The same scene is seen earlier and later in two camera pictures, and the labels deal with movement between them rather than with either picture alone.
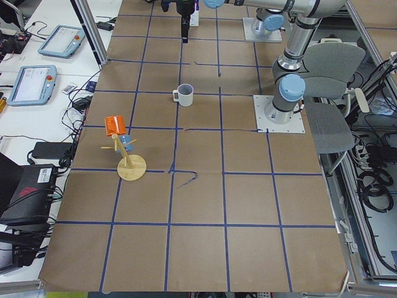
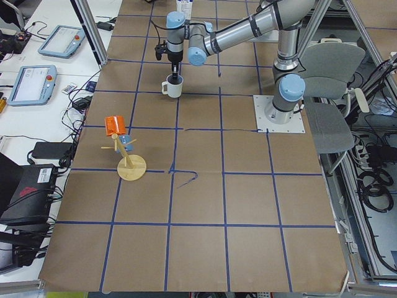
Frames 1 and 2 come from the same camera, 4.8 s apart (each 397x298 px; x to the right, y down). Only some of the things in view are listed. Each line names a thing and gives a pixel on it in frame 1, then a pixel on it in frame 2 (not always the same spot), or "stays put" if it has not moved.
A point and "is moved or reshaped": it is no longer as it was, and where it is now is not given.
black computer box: [30, 201] stays put
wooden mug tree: [130, 167] stays put
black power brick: [52, 150] stays put
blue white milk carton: [194, 17] is moved or reshaped
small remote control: [69, 88] stays put
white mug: [184, 95] to [172, 90]
